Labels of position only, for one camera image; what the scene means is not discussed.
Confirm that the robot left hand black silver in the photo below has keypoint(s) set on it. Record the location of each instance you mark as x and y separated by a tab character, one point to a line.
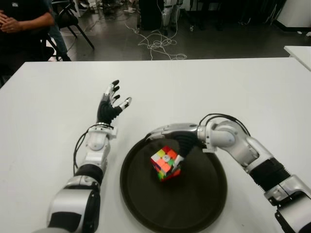
107	111

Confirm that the robot right hand black silver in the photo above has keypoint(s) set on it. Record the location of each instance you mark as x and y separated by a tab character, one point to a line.
182	132

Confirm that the multicoloured Rubik's cube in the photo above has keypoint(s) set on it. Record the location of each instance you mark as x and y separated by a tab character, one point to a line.
164	163

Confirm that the robot left arm silver black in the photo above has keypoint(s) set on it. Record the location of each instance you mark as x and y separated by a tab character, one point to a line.
82	179

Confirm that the robot right arm silver black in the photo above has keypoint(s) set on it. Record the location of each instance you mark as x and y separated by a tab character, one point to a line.
262	160

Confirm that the round dark brown plate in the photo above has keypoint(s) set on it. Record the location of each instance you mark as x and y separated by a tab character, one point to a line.
189	201

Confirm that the standing person blue jeans leg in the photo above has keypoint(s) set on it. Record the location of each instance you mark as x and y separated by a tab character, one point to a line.
59	42

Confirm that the black folding chair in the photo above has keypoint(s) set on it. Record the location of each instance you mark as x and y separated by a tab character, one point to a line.
73	20

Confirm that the seated person in black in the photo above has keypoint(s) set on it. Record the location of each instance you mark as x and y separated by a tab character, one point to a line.
22	38

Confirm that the background humanoid robot legs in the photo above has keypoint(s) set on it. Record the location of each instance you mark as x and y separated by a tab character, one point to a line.
170	14

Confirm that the white side table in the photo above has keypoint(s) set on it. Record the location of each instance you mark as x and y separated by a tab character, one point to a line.
300	54

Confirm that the white cabinet with black base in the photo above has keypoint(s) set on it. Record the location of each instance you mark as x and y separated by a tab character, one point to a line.
295	12

